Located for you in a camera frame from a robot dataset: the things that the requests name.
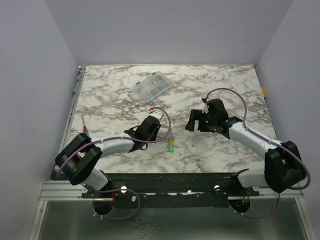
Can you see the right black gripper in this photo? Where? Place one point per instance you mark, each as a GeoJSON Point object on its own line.
{"type": "Point", "coordinates": [191, 120]}

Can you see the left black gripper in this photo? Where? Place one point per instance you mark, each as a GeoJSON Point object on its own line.
{"type": "Point", "coordinates": [154, 138]}

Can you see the green tagged key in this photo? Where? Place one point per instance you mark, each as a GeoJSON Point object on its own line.
{"type": "Point", "coordinates": [170, 148]}

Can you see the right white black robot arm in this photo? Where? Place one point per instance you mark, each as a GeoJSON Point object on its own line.
{"type": "Point", "coordinates": [282, 162]}

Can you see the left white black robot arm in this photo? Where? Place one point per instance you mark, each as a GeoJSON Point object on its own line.
{"type": "Point", "coordinates": [78, 159]}

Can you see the clear plastic organizer box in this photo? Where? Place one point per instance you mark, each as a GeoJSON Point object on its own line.
{"type": "Point", "coordinates": [153, 86]}

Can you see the red blue screwdriver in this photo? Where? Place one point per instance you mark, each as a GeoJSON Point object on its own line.
{"type": "Point", "coordinates": [85, 130]}

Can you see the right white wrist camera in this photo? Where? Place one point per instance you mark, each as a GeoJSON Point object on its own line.
{"type": "Point", "coordinates": [205, 109]}

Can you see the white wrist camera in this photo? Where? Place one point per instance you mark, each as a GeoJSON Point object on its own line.
{"type": "Point", "coordinates": [156, 116]}
{"type": "Point", "coordinates": [205, 109]}

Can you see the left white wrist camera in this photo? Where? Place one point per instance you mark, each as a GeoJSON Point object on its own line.
{"type": "Point", "coordinates": [156, 116]}

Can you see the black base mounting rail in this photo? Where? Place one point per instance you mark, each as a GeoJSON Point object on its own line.
{"type": "Point", "coordinates": [182, 190]}

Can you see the aluminium extrusion frame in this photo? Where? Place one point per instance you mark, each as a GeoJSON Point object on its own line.
{"type": "Point", "coordinates": [60, 190]}

